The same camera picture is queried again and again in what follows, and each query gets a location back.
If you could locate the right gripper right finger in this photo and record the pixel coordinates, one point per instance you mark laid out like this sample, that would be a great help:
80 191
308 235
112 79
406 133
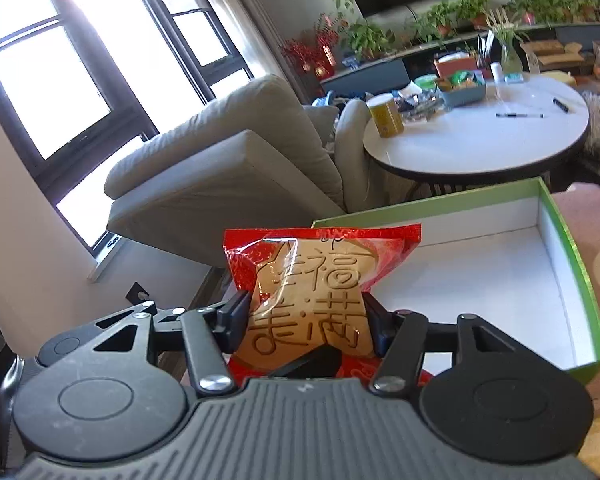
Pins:
399 340

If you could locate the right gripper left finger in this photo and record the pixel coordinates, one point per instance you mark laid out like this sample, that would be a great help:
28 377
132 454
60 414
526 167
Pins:
206 336

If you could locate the red star cookie packet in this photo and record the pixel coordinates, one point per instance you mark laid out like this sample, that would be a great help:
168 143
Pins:
307 289

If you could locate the green cardboard box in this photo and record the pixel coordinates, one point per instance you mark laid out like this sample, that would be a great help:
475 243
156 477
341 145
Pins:
504 253

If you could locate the beige sofa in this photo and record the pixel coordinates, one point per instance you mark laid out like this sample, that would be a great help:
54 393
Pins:
257 158

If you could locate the yellow canister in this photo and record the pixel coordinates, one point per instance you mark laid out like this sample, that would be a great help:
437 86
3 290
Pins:
386 115

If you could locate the white round table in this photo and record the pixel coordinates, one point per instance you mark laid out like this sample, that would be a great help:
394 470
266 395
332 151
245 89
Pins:
469 145

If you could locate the black pen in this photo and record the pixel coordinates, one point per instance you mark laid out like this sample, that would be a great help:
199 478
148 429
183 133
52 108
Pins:
518 115

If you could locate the blue snack tray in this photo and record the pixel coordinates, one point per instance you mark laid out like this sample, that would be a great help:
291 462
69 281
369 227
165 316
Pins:
462 88

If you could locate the black marker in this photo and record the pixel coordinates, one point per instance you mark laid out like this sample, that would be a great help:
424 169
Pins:
561 105

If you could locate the red flower decoration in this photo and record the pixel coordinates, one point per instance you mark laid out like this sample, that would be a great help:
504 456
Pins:
314 51

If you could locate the glass vase with stems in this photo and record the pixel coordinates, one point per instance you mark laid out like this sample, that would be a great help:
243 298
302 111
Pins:
505 32

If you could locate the dark tv console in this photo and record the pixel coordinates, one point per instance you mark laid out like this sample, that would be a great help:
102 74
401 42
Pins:
395 71

